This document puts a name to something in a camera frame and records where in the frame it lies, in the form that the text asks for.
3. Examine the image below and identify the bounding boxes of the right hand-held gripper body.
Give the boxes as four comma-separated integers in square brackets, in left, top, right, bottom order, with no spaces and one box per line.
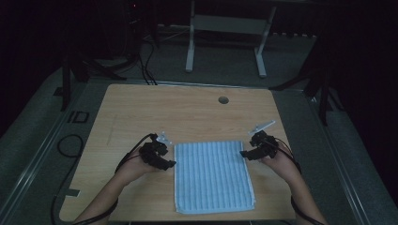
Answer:
[248,119,280,160]

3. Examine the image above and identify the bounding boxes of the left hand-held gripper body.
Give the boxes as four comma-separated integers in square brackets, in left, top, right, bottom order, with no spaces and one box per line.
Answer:
[138,131,173,166]

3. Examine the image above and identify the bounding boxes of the blue striped towel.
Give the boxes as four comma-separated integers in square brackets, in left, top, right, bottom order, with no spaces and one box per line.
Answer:
[173,141,256,216]

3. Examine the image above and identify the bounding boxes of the person's right hand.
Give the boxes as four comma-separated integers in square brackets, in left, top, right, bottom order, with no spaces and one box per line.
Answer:
[260,149,299,180]

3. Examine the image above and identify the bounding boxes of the person's left hand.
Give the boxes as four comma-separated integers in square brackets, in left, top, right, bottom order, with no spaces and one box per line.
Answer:
[119,151,159,184]

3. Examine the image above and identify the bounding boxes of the black metal stand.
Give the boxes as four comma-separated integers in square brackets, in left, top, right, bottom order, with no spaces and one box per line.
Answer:
[268,43,345,127]
[53,52,128,113]

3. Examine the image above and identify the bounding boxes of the dark equipment rack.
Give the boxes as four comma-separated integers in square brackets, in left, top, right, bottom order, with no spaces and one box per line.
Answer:
[124,0,161,62]

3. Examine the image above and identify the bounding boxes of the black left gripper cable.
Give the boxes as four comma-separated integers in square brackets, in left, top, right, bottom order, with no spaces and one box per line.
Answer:
[51,132,159,225]

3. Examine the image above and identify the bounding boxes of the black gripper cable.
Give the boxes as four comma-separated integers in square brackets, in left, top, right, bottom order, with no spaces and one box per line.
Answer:
[265,137,327,225]
[51,132,159,225]

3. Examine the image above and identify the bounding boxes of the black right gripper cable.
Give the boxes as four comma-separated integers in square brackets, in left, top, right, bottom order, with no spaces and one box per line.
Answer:
[265,137,327,225]

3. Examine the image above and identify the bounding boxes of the metal floor rail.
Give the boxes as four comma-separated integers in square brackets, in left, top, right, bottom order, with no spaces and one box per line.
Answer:
[308,93,375,225]
[0,82,92,225]

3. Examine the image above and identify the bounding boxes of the black floor cables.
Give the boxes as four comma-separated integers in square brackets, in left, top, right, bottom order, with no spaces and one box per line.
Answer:
[136,39,159,86]

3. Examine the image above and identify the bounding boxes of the white metal desk frame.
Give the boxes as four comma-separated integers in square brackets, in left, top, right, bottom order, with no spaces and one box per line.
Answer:
[185,0,278,79]

